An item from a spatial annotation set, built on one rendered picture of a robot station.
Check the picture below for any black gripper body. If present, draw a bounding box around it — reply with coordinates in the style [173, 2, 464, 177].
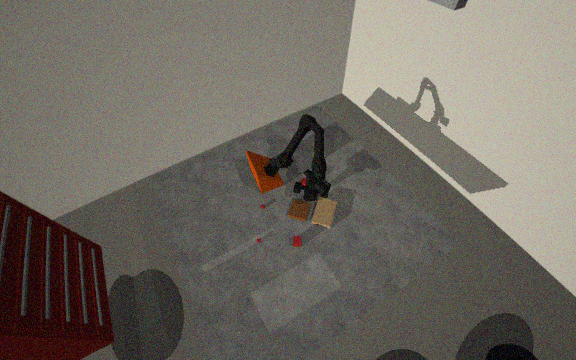
[293, 182, 329, 198]

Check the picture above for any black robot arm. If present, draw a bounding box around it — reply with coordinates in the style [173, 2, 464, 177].
[264, 114, 331, 201]

